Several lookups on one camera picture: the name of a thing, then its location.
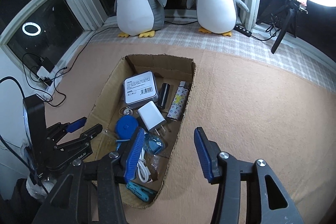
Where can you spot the black tripod stand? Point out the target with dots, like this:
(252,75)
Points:
(285,17)

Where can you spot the white wall charger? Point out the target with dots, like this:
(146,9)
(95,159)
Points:
(152,118)

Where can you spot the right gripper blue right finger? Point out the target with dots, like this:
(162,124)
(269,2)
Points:
(267,199)

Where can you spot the blue phone stand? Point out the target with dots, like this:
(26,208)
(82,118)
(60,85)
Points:
(120,143)

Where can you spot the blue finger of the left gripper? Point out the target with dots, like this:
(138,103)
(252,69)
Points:
(76,153)
(58,131)

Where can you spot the brown cardboard box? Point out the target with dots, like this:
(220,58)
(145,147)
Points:
(166,69)

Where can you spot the small plush penguin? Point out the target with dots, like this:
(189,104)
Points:
(217,16)

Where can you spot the patterned white lighter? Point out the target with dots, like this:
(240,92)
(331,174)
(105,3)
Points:
(179,101)

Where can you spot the small blue liquid bottle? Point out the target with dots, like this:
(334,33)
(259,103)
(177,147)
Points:
(153,144)

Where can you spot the blue plastic clip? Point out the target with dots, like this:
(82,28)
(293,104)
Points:
(143,193)

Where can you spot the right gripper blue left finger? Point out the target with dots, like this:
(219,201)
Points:
(70,199)

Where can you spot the white square box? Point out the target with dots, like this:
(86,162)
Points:
(140,89)

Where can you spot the grey gloved hand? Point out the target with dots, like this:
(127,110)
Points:
(40,189)

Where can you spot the large plush penguin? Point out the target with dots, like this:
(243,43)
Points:
(141,18)

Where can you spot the silver key with ring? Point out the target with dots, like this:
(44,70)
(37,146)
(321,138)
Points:
(126,111)

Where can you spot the black cylindrical stick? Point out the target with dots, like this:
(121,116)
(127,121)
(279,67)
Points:
(163,95)

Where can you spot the blue round tape measure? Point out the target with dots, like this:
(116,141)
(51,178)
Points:
(125,127)

